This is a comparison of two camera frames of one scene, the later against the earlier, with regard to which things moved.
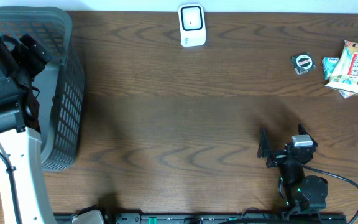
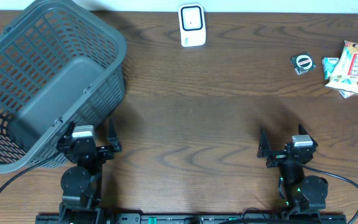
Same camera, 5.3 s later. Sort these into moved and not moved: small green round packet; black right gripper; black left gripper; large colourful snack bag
Moved: black left gripper
Not moved: black right gripper; small green round packet; large colourful snack bag
